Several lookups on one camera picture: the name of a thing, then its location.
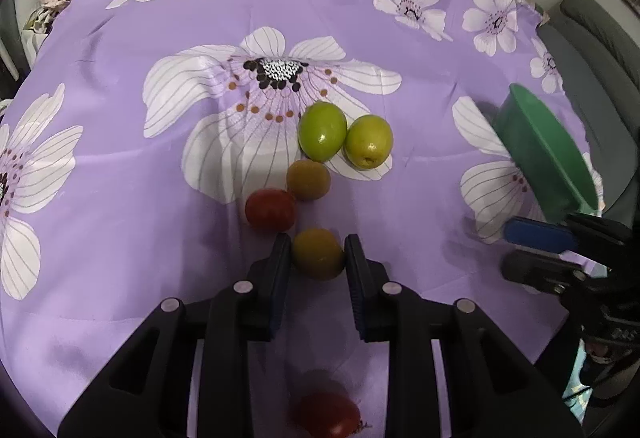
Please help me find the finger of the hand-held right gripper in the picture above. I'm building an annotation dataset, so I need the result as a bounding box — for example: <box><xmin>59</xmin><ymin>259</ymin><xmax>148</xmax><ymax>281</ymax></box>
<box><xmin>501</xmin><ymin>251</ymin><xmax>608</xmax><ymax>295</ymax></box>
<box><xmin>503</xmin><ymin>213</ymin><xmax>632</xmax><ymax>260</ymax></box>

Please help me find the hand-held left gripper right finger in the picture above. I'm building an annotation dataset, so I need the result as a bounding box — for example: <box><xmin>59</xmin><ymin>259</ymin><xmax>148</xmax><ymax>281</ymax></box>
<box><xmin>344</xmin><ymin>233</ymin><xmax>583</xmax><ymax>438</ymax></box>

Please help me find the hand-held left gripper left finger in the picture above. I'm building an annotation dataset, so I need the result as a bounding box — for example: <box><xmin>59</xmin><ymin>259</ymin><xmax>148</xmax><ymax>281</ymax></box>
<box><xmin>57</xmin><ymin>233</ymin><xmax>293</xmax><ymax>438</ymax></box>

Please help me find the small yellow-brown fruit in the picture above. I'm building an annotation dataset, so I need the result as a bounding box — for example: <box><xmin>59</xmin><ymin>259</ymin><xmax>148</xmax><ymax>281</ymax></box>
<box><xmin>292</xmin><ymin>227</ymin><xmax>346</xmax><ymax>281</ymax></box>
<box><xmin>286</xmin><ymin>160</ymin><xmax>331</xmax><ymax>202</ymax></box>

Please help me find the green plastic bowl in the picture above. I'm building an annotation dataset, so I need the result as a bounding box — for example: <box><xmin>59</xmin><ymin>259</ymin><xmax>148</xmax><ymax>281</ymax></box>
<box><xmin>492</xmin><ymin>84</ymin><xmax>599</xmax><ymax>224</ymax></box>

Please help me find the yellow-green jujube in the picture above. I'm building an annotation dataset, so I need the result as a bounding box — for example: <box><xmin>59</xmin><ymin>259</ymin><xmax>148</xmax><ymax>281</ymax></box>
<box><xmin>344</xmin><ymin>115</ymin><xmax>394</xmax><ymax>169</ymax></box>

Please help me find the red cherry tomato with stem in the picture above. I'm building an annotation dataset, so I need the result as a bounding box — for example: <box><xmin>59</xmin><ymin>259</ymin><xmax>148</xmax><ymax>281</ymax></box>
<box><xmin>298</xmin><ymin>392</ymin><xmax>372</xmax><ymax>438</ymax></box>

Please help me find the green jujube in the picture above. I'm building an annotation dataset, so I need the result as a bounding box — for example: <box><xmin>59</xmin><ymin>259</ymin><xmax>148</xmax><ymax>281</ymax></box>
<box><xmin>298</xmin><ymin>101</ymin><xmax>348</xmax><ymax>163</ymax></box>

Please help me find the person's right hand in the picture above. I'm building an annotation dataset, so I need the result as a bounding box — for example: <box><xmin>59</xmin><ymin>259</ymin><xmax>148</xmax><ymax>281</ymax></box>
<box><xmin>582</xmin><ymin>337</ymin><xmax>623</xmax><ymax>365</ymax></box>

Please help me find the purple floral tablecloth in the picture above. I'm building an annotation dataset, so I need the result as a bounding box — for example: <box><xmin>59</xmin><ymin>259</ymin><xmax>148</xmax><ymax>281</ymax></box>
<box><xmin>0</xmin><ymin>0</ymin><xmax>607</xmax><ymax>438</ymax></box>

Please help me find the grey sofa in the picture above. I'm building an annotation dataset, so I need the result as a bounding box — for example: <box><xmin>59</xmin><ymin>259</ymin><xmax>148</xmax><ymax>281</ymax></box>
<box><xmin>537</xmin><ymin>0</ymin><xmax>640</xmax><ymax>219</ymax></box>

